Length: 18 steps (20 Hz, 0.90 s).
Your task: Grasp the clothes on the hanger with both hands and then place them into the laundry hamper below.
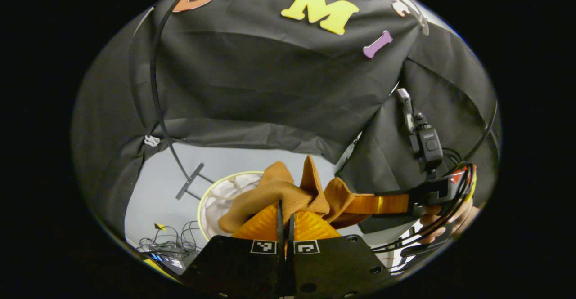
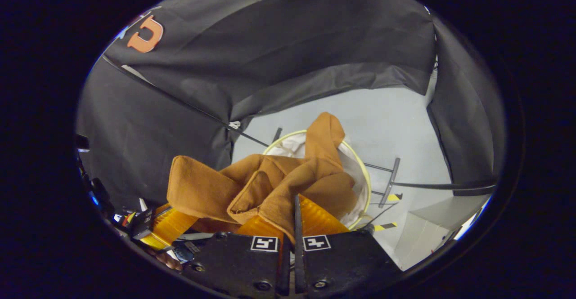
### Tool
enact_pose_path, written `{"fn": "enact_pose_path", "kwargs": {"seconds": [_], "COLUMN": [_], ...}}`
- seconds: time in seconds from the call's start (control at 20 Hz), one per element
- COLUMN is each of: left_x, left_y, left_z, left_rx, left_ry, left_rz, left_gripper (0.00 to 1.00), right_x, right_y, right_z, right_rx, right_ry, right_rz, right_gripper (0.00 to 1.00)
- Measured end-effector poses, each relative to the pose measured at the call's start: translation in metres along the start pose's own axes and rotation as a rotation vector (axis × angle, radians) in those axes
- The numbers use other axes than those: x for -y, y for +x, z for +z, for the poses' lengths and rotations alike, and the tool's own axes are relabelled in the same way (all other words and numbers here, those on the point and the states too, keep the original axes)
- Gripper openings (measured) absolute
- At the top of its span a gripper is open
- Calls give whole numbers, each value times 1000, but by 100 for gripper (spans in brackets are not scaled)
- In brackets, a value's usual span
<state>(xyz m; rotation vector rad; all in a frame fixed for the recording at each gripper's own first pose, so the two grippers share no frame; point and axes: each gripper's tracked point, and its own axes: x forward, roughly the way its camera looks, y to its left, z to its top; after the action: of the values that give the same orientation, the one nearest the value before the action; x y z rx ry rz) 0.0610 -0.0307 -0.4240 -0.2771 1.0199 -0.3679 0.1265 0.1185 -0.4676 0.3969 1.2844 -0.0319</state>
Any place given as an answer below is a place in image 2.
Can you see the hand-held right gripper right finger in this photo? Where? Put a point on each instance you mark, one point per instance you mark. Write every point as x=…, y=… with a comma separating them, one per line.
x=298, y=263

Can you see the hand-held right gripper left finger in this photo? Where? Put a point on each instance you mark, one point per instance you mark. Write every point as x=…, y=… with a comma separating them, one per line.
x=234, y=263

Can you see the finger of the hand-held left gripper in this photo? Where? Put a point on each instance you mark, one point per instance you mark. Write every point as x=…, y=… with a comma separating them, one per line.
x=168, y=227

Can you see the brown jacket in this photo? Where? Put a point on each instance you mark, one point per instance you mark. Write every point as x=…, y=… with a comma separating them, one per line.
x=207, y=191

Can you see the white round laundry hamper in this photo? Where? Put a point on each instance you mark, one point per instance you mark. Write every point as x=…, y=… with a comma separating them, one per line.
x=360, y=186

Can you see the black clothes rack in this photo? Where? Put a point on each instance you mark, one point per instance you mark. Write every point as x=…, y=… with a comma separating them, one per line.
x=180, y=102

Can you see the yellow black floor tape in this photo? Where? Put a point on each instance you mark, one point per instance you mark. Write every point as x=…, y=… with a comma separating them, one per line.
x=393, y=197
x=386, y=226

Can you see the white tape wrap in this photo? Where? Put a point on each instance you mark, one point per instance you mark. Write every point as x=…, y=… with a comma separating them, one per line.
x=234, y=125

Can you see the white panel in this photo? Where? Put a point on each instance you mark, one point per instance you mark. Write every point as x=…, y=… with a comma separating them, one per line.
x=427, y=231

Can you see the black backdrop cloth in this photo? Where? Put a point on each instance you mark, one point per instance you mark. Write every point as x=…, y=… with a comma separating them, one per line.
x=270, y=47

